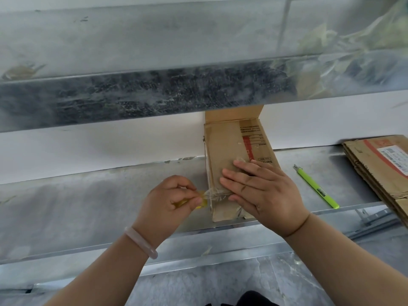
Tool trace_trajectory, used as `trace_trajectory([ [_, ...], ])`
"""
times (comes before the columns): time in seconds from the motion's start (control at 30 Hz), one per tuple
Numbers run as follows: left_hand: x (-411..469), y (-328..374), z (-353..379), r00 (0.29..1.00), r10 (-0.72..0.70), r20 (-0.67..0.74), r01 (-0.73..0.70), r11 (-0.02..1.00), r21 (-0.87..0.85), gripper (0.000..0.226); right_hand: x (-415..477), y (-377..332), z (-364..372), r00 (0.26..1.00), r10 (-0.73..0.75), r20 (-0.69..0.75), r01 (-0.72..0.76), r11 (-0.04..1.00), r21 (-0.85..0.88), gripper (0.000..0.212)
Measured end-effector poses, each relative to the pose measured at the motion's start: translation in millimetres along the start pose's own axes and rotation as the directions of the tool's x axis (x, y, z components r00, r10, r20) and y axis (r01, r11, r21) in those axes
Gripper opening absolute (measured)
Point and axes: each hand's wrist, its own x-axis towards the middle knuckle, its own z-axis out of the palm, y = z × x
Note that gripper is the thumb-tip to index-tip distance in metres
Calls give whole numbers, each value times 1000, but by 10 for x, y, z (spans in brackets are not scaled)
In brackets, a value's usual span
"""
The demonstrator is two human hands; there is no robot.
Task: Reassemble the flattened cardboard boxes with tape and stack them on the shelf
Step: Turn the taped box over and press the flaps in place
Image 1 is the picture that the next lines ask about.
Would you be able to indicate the person's right hand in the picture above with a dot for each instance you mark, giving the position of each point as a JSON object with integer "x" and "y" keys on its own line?
{"x": 274, "y": 200}

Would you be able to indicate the person's left hand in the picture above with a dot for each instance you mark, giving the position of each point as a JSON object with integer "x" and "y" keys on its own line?
{"x": 159, "y": 216}

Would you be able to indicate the green utility knife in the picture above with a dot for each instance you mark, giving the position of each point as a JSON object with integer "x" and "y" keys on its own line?
{"x": 315, "y": 186}

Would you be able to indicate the yellow tape roll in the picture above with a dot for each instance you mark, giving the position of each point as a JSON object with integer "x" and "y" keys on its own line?
{"x": 204, "y": 204}

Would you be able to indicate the large red-printed cardboard box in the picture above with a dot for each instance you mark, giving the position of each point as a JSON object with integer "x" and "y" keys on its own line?
{"x": 223, "y": 140}

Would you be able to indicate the white-labelled cardboard box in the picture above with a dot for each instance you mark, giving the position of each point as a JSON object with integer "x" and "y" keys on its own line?
{"x": 366, "y": 156}

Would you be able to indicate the person's right forearm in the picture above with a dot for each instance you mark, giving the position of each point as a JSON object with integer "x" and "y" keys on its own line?
{"x": 344, "y": 267}

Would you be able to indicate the person's left forearm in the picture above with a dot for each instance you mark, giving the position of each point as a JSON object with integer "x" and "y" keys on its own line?
{"x": 102, "y": 277}

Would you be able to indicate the person's black trousers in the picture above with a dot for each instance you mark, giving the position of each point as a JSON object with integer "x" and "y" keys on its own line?
{"x": 251, "y": 299}

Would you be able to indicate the pile of clear tape scraps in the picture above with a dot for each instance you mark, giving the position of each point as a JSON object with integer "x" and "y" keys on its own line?
{"x": 366, "y": 44}

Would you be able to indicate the small crumpled tape scrap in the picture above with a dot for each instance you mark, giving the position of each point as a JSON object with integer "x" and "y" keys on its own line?
{"x": 22, "y": 72}

